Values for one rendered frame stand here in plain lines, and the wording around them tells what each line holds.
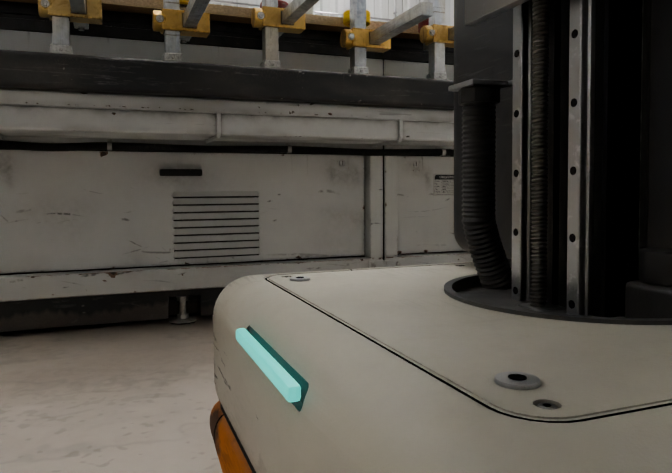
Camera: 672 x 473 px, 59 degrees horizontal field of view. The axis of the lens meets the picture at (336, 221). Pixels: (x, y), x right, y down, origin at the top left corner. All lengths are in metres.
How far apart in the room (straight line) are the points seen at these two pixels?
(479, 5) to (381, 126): 1.10
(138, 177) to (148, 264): 0.25
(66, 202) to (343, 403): 1.48
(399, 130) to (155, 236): 0.76
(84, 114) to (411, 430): 1.35
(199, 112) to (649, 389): 1.36
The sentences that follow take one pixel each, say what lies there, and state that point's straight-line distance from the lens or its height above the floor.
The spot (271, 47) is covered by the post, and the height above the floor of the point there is 0.76.
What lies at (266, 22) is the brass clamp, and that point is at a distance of 1.62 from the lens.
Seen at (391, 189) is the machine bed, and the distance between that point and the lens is 1.94.
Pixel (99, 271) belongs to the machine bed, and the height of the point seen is 0.17.
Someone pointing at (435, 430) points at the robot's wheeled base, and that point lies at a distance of 0.30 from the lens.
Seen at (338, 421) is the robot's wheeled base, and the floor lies 0.25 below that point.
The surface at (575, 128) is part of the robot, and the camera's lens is 0.57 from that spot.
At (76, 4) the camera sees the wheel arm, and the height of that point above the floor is 0.80.
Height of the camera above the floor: 0.39
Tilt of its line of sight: 3 degrees down
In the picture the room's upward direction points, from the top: straight up
